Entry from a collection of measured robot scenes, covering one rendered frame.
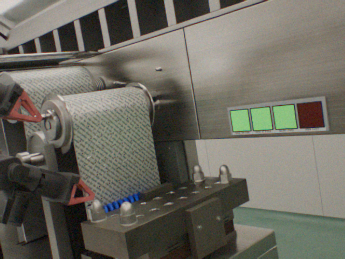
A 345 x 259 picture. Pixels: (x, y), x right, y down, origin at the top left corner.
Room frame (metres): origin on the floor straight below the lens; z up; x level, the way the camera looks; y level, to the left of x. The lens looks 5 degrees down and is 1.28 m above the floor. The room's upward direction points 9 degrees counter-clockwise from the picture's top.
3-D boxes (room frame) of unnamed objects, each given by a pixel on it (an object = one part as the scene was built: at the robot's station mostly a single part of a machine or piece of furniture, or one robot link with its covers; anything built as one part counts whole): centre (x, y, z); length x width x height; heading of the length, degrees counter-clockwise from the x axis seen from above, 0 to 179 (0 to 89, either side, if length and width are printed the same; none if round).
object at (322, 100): (0.93, -0.23, 1.18); 0.25 x 0.01 x 0.07; 43
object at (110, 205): (1.02, 0.12, 1.03); 0.21 x 0.04 x 0.03; 133
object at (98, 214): (0.89, 0.19, 1.05); 0.04 x 0.04 x 0.04
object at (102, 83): (1.38, 0.23, 1.33); 0.07 x 0.07 x 0.07; 43
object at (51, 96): (1.00, 0.27, 1.25); 0.15 x 0.01 x 0.15; 43
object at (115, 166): (1.03, 0.14, 1.11); 0.23 x 0.01 x 0.18; 133
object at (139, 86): (1.17, 0.08, 1.25); 0.15 x 0.01 x 0.15; 43
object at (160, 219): (0.97, 0.03, 1.00); 0.40 x 0.16 x 0.06; 133
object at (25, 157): (0.97, 0.35, 1.18); 0.04 x 0.02 x 0.04; 43
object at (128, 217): (0.83, 0.11, 1.05); 0.04 x 0.04 x 0.04
